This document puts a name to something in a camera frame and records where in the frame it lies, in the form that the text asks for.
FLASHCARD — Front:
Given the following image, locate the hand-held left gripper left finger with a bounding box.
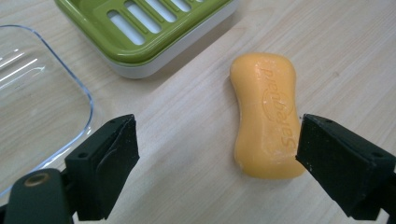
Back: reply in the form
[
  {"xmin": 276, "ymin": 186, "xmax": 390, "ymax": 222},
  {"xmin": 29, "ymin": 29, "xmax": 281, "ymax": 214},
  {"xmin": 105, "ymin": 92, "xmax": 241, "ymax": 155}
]
[{"xmin": 64, "ymin": 113, "xmax": 140, "ymax": 222}]

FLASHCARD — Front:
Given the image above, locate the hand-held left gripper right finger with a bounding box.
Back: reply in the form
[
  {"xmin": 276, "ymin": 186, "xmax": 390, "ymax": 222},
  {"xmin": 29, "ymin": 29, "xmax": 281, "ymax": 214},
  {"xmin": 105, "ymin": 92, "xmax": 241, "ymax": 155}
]
[{"xmin": 295, "ymin": 113, "xmax": 396, "ymax": 221}]

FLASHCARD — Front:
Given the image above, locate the orange soap bar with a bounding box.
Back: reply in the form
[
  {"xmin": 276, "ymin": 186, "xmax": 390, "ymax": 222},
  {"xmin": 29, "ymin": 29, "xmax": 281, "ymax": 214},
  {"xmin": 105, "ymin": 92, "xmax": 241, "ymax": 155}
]
[{"xmin": 229, "ymin": 51, "xmax": 306, "ymax": 180}]

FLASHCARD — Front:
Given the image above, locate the green and white soap dish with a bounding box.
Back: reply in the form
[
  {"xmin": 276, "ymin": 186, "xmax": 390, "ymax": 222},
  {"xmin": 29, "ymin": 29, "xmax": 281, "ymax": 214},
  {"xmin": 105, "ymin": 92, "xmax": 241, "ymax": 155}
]
[{"xmin": 53, "ymin": 0, "xmax": 241, "ymax": 79}]

